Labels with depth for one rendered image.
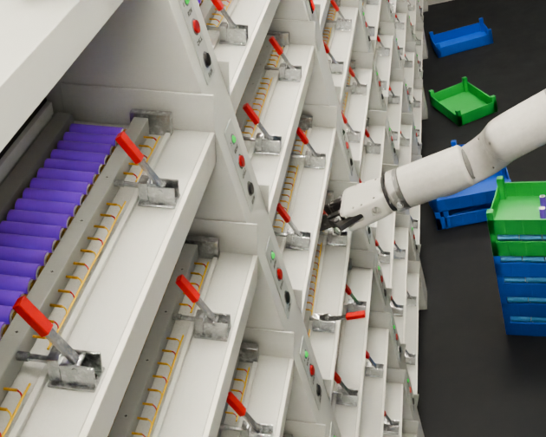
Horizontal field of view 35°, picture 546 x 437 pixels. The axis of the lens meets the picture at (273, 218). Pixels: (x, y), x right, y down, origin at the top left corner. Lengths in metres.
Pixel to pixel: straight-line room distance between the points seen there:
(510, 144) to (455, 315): 1.42
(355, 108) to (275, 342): 1.17
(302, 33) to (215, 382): 0.94
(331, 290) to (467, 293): 1.43
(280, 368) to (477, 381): 1.55
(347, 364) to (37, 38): 1.20
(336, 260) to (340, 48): 0.66
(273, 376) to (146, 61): 0.48
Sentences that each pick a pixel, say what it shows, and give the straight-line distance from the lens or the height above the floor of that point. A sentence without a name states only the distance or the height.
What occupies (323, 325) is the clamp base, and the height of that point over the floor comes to 0.94.
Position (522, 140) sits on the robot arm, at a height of 1.12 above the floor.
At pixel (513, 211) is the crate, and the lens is 2.70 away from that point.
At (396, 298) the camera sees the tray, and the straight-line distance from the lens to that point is 2.52.
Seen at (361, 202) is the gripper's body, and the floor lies 1.04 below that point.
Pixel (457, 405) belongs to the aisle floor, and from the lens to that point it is 2.68.
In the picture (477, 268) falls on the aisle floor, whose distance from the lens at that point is 3.16.
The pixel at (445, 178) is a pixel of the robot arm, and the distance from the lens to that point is 1.65.
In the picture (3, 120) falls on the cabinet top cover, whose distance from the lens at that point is 0.64.
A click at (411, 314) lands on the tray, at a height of 0.17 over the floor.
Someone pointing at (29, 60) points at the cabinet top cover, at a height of 1.74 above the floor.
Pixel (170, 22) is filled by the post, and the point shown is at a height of 1.63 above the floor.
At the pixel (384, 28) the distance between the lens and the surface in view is 3.23.
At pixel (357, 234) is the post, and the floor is 0.83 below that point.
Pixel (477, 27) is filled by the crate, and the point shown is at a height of 0.03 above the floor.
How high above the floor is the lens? 1.93
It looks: 31 degrees down
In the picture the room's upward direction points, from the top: 18 degrees counter-clockwise
